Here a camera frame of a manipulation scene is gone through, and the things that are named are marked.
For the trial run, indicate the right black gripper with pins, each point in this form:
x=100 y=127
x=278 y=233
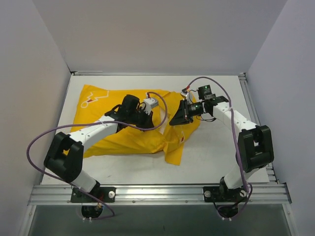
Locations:
x=184 y=112

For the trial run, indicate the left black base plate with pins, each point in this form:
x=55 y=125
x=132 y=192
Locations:
x=106 y=194

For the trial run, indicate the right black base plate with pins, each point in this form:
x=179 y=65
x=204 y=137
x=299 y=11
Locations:
x=213 y=194

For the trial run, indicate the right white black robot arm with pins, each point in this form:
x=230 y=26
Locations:
x=254 y=147

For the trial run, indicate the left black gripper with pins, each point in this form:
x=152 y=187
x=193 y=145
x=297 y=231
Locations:
x=145 y=120

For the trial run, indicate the yellow pillowcase with print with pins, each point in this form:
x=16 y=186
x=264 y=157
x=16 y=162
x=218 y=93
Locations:
x=94 y=102

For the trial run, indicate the aluminium front rail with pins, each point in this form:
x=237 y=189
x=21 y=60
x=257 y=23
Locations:
x=155 y=195

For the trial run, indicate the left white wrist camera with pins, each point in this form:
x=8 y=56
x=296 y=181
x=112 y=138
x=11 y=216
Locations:
x=150 y=103

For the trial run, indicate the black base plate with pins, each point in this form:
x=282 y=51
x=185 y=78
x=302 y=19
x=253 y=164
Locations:
x=106 y=194
x=213 y=194

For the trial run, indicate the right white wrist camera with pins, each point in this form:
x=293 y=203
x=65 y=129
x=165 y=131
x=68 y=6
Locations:
x=185 y=93

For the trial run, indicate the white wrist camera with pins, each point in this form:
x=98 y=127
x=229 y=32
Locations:
x=150 y=103
x=185 y=93

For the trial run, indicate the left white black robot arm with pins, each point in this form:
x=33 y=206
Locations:
x=65 y=154

